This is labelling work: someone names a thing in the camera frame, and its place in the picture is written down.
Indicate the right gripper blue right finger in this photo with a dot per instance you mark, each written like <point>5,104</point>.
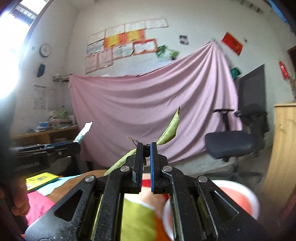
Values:
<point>200,210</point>

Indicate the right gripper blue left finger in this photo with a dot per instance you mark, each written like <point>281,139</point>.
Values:
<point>137,166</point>

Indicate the green white wrapper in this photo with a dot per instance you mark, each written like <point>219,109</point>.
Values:
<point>83,132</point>

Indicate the person's left hand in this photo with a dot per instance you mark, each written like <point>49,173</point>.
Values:
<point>21,204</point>

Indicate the yellow notebook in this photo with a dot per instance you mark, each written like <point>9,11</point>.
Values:
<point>35,182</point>

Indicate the wooden shelf desk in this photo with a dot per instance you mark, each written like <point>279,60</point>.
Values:
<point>46,137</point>

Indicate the pile of papers on shelf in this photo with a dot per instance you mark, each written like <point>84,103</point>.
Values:
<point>57,120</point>

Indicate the wooden cabinet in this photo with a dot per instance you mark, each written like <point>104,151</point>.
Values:
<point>280,180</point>

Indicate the black office chair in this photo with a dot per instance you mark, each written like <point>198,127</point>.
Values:
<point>245,128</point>

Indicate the pink hanging sheet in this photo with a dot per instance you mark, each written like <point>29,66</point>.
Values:
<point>127,108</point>

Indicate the green hanging bag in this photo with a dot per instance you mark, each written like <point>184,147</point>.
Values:
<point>235,72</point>

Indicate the red hanging ornament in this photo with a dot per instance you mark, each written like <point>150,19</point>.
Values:
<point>284,70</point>

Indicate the green picture cards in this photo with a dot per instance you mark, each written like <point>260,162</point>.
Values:
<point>166,54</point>

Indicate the red framed certificate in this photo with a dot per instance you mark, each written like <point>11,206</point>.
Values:
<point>146,46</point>

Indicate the small black white photo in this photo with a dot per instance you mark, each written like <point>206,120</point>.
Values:
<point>183,39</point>

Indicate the black object on wall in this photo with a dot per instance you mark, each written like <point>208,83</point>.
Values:
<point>41,70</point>

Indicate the round wall clock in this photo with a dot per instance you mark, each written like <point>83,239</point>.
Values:
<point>45,50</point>

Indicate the red paper wall poster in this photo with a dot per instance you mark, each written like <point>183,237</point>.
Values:
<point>232,43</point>

